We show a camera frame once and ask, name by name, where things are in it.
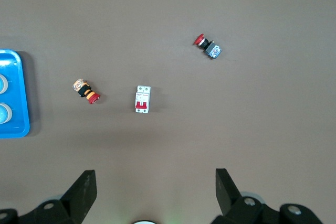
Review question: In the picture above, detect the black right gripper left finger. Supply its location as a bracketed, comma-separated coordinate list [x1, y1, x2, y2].
[18, 170, 98, 224]

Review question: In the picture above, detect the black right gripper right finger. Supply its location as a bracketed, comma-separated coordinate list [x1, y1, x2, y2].
[212, 168, 271, 224]

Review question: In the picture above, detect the light blue call bell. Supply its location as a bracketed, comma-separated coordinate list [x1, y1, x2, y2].
[0, 73, 9, 94]
[0, 102, 13, 125]

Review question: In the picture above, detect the blue plastic tray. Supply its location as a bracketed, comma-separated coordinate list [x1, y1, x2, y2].
[0, 49, 30, 138]

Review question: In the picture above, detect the orange red emergency stop button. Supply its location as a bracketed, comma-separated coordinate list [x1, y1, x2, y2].
[71, 78, 101, 105]

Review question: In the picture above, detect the red mushroom push button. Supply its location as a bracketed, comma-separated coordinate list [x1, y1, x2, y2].
[194, 34, 223, 60]

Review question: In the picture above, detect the white circuit breaker red switch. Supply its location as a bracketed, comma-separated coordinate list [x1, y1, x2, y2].
[135, 85, 152, 114]

